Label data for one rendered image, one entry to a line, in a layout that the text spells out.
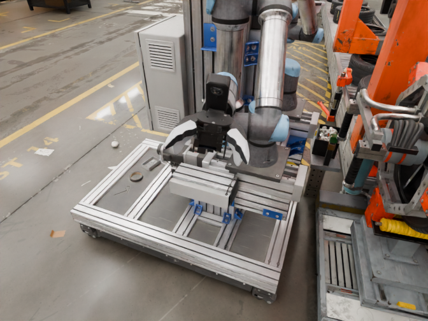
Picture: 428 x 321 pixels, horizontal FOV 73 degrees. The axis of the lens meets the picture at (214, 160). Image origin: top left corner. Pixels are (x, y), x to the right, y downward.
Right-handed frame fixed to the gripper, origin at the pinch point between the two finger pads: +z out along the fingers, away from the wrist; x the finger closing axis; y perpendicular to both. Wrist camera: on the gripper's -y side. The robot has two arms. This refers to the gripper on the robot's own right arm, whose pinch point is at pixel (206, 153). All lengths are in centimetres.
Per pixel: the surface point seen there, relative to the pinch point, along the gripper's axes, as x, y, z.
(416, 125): -65, 11, -50
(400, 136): -61, 15, -48
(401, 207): -76, 43, -45
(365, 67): -130, 58, -262
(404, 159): -75, 30, -58
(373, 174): -107, 83, -119
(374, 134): -53, 17, -49
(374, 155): -57, 24, -48
